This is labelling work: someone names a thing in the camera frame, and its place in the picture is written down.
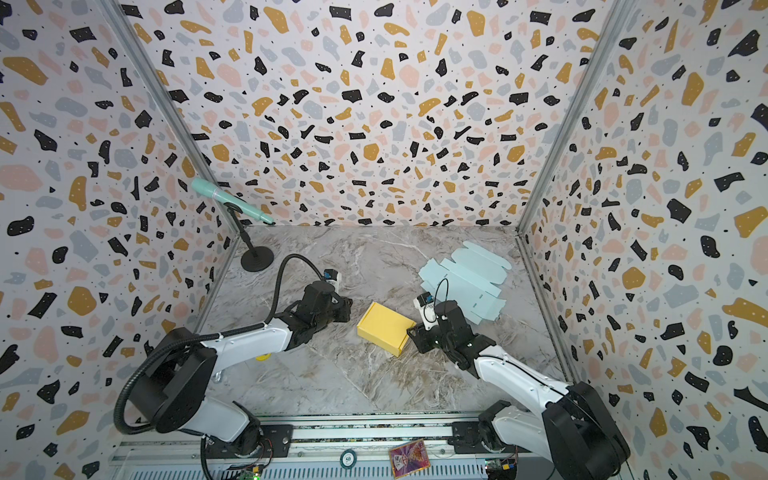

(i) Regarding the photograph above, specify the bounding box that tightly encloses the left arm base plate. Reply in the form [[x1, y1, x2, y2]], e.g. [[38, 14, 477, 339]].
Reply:
[[206, 424, 294, 462]]

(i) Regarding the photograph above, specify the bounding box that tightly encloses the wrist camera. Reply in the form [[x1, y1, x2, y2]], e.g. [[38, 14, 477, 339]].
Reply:
[[323, 268, 342, 292], [414, 292, 437, 330]]

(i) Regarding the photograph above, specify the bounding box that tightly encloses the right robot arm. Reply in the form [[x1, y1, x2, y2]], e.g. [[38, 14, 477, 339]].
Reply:
[[407, 293, 630, 479]]

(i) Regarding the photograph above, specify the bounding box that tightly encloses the round teal sticker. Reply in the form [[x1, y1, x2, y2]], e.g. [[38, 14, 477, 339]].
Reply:
[[339, 449, 357, 470]]

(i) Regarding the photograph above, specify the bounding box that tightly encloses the mint green microphone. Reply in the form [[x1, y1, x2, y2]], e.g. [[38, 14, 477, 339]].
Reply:
[[190, 178, 275, 225]]

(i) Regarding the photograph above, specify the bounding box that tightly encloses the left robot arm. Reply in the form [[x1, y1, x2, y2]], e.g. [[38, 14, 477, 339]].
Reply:
[[113, 280, 353, 444]]

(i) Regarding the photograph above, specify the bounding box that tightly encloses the yellow paper box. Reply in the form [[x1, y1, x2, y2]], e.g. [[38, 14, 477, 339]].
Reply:
[[357, 302, 416, 357]]

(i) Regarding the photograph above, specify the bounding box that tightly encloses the colourful card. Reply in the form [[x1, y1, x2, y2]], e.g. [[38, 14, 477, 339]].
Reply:
[[389, 439, 431, 479]]

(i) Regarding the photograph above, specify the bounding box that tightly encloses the black microphone stand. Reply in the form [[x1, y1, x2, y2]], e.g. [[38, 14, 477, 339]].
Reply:
[[224, 202, 274, 272]]

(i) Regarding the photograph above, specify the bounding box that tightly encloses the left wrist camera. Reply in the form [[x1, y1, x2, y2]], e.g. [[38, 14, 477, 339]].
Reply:
[[323, 268, 342, 292]]

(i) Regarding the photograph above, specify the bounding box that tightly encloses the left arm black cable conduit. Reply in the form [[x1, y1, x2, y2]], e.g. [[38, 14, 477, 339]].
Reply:
[[112, 253, 328, 436]]

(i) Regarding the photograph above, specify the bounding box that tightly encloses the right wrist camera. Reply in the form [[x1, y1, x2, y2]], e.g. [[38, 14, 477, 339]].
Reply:
[[414, 292, 437, 330]]

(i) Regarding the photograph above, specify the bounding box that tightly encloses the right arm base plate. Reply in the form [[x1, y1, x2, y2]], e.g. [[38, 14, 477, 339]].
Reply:
[[447, 420, 529, 455]]

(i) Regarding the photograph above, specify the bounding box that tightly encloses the light blue flat paper box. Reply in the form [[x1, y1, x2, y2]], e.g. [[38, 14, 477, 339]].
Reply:
[[419, 241, 512, 325]]

